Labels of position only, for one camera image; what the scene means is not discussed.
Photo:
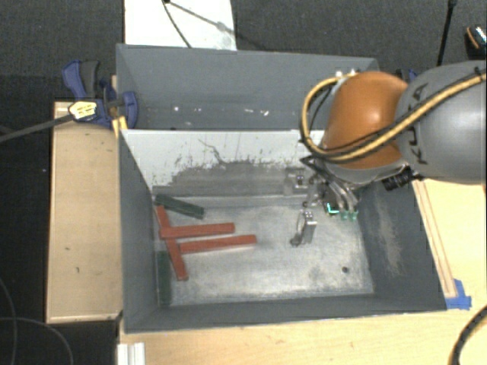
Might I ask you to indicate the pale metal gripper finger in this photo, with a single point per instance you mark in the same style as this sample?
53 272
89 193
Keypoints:
310 230
298 181

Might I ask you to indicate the grey metal bin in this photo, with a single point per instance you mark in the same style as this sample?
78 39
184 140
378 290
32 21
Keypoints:
266 272

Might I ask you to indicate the red-brown flat block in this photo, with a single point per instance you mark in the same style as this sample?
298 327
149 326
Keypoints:
177 259
218 243
198 230

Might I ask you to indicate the pale wood flat board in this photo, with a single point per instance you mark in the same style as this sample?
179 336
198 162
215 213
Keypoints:
85 211

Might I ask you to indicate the black cylinder on white bracket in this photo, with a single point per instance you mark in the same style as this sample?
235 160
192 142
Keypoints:
397 181

